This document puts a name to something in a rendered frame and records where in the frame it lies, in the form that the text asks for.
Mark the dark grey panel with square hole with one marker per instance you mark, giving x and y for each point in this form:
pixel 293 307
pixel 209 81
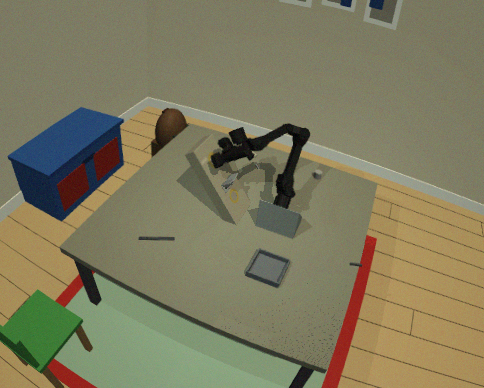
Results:
pixel 231 205

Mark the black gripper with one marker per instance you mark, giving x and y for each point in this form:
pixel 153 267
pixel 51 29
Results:
pixel 219 159

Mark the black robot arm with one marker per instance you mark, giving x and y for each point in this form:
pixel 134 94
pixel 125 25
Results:
pixel 284 182

